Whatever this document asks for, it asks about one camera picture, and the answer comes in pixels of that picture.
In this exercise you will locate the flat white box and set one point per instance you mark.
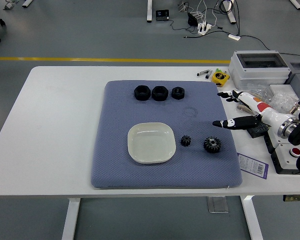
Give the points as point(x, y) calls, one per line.
point(281, 88)

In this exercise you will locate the large black hex nut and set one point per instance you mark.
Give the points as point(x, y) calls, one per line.
point(160, 94)
point(142, 93)

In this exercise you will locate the blue-grey quilted mat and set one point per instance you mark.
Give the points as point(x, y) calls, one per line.
point(140, 175)

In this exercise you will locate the white table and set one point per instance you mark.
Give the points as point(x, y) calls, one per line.
point(52, 125)

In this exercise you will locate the small green clip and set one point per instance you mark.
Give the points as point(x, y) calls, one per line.
point(218, 70)

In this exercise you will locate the small white adapter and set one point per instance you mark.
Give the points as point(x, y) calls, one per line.
point(234, 37)

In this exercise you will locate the grey metal floor plate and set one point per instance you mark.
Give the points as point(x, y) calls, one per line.
point(217, 205)

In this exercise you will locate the white square plate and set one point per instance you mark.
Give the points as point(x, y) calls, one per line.
point(151, 143)

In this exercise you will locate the white table leg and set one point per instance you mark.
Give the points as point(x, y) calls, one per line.
point(70, 220)
point(252, 220)

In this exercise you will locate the white desk foot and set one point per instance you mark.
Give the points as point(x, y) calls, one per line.
point(27, 3)
point(296, 3)

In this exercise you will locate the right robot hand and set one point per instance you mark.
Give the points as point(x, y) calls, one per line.
point(265, 111)

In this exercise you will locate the yellow black under-table bracket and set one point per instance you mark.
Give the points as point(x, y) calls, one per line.
point(296, 198)

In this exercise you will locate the black digital display device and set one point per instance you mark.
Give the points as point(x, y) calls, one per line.
point(258, 131)

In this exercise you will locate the large black gear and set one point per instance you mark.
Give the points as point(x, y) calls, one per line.
point(212, 145)

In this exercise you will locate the grey electrical enclosure box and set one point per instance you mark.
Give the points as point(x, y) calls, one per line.
point(257, 72)

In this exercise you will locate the grey plastic block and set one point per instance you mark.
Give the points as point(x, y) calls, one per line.
point(298, 78)

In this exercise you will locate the small black gear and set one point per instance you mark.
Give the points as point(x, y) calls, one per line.
point(186, 141)

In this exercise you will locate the black silver marker pen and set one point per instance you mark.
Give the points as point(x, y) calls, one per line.
point(202, 73)
point(209, 75)

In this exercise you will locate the white push-button control box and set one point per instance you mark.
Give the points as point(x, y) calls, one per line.
point(285, 157)

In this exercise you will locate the white desk leg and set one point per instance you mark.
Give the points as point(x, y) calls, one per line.
point(231, 15)
point(149, 11)

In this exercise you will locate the bag of white parts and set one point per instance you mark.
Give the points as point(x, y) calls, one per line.
point(283, 101)

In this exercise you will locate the white power strip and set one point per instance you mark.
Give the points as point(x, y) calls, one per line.
point(204, 28)

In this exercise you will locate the purple white label card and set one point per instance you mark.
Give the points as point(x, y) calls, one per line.
point(252, 166)

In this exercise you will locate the yellow tape measure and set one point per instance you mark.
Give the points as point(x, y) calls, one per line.
point(220, 78)

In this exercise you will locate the small black hex nut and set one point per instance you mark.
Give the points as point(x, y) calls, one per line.
point(178, 93)

